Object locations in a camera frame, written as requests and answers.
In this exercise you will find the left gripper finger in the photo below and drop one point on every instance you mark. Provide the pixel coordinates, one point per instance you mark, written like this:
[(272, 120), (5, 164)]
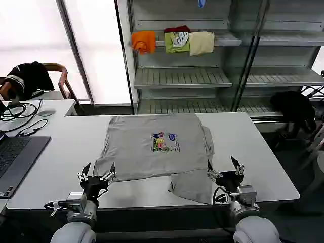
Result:
[(83, 174), (110, 174)]

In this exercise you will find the brown wooden chair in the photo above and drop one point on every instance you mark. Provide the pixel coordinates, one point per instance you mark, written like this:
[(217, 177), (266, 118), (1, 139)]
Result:
[(64, 78)]

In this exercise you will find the grey computer mouse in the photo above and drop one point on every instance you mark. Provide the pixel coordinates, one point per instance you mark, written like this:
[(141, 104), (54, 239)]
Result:
[(46, 113)]

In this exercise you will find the black metal lattice rack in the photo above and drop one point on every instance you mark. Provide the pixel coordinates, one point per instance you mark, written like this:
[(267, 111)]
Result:
[(312, 92)]

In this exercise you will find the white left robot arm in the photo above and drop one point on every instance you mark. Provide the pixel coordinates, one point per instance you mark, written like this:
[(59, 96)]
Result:
[(76, 225)]

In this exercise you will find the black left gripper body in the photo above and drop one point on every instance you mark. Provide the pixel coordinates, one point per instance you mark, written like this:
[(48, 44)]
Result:
[(93, 186)]

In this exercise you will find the black jacket with white stripes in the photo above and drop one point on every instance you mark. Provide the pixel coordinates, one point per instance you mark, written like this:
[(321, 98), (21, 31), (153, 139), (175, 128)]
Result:
[(30, 77)]

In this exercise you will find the dark table frame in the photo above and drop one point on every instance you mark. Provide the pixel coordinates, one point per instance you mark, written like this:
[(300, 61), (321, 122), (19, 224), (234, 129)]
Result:
[(164, 220)]

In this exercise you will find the grey printed t-shirt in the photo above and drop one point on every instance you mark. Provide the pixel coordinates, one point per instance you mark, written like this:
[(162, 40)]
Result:
[(141, 152)]

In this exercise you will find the white-legged chair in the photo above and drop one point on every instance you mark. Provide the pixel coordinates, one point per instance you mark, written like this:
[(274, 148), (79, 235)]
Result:
[(316, 141)]

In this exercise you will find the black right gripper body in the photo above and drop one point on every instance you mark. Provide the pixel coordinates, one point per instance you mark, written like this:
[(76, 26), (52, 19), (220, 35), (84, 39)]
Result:
[(230, 180)]

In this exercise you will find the empty grey metal shelf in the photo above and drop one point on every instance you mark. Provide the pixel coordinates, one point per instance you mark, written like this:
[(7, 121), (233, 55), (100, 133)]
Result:
[(281, 76)]

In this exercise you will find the grey round bin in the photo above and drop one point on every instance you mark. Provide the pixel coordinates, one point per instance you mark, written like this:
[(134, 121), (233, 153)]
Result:
[(319, 172)]

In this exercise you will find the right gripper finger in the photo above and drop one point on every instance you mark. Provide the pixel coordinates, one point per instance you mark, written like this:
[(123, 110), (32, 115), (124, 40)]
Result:
[(212, 172), (238, 168)]

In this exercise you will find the grey shelf with folded clothes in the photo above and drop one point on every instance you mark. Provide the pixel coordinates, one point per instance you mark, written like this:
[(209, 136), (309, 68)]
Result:
[(182, 76)]

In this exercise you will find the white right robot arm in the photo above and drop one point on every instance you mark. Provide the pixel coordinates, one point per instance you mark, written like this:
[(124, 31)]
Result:
[(255, 227)]

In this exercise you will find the grey window frame post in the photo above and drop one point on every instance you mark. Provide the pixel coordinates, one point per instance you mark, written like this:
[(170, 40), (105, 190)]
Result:
[(76, 55)]

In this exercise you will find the dark grey laptop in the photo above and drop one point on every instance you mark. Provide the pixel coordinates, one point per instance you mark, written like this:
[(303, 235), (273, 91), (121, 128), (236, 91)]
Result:
[(17, 157)]

